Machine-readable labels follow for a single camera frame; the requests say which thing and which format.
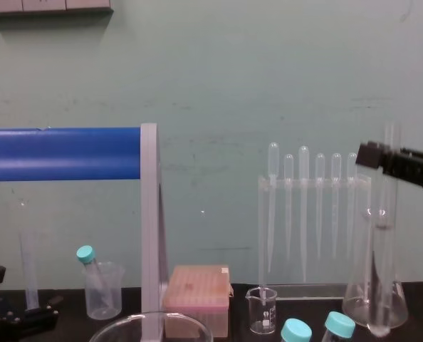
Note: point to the grey upright stand post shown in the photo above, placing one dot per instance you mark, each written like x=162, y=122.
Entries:
x=150, y=213

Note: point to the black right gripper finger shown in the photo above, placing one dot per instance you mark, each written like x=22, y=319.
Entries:
x=370, y=155

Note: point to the large clear glass dish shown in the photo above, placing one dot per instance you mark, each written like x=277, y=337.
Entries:
x=183, y=326

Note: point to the clear graduated measuring cylinder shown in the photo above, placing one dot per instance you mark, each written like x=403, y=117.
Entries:
x=30, y=270

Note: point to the grey wall cabinet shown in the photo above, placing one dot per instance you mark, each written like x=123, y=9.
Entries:
x=47, y=6

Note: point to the pink pipette tip box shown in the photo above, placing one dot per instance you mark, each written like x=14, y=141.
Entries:
x=197, y=288

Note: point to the blue horizontal cylinder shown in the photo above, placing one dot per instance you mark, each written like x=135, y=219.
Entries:
x=62, y=155

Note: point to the small clear glass beaker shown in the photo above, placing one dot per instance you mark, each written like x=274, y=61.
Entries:
x=262, y=313

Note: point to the teal capped centrifuge tube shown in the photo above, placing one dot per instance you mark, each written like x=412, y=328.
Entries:
x=339, y=324
x=296, y=331
x=86, y=253

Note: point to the clear acrylic pipette rack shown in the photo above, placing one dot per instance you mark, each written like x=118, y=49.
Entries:
x=304, y=292

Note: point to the long clear glass test tube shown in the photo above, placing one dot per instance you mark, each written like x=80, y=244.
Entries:
x=387, y=221

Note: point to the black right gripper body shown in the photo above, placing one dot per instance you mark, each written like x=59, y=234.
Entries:
x=416, y=171

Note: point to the clear plastic beaker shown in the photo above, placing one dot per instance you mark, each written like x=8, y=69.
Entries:
x=104, y=303

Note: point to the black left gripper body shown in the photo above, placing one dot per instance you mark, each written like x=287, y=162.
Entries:
x=1, y=331

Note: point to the clear glass conical flask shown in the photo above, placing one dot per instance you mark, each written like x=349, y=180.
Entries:
x=361, y=303

